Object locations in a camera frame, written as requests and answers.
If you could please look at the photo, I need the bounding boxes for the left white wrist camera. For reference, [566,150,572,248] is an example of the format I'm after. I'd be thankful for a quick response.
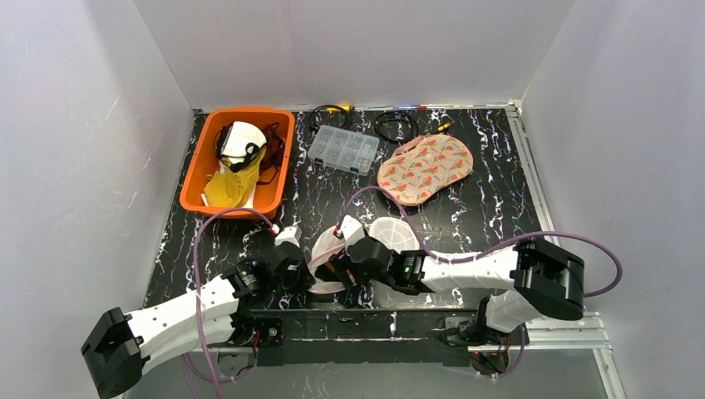
[270,224,302,247]

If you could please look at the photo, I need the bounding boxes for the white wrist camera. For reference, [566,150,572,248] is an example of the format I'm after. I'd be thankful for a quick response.
[333,215,367,249]
[270,224,302,247]

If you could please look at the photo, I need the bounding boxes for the black coiled cable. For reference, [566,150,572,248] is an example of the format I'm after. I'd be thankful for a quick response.
[308,104,354,133]
[373,111,420,145]

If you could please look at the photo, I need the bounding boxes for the white mesh laundry bag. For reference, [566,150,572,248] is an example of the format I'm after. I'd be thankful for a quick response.
[308,216,420,294]

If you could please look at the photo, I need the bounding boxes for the orange plastic bin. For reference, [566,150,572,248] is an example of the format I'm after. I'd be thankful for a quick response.
[180,106,295,219]

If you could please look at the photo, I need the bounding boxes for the dark maroon bra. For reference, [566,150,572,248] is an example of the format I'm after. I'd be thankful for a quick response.
[257,122,285,185]

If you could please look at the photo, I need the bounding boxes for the white bra black straps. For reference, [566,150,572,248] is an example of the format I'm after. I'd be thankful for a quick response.
[214,120,269,174]

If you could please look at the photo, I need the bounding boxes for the clear plastic screw box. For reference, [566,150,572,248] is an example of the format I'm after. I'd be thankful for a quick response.
[308,125,380,176]

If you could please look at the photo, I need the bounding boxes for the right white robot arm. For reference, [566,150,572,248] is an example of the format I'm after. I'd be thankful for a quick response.
[329,237,584,333]

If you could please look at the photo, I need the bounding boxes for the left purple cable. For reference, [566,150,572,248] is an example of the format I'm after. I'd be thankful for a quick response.
[181,208,282,399]

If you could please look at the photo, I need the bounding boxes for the floral pink fabric pouch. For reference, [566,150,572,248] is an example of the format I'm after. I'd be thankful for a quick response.
[377,134,474,206]

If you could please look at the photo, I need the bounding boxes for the yellow bra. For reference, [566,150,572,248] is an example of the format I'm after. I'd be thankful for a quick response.
[201,150,267,208]

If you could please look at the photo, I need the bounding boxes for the black coiled cable left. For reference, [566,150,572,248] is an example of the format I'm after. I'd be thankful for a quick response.
[308,104,354,133]

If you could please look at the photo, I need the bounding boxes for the black coiled cable right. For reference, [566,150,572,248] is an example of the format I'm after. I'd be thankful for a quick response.
[373,111,420,145]

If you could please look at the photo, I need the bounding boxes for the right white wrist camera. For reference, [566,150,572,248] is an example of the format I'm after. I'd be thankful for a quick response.
[333,215,367,249]

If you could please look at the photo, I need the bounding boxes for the aluminium right rail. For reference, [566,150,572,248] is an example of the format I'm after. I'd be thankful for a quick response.
[506,100,629,399]

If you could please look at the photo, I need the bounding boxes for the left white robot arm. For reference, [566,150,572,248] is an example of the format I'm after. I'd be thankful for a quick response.
[81,239,308,398]

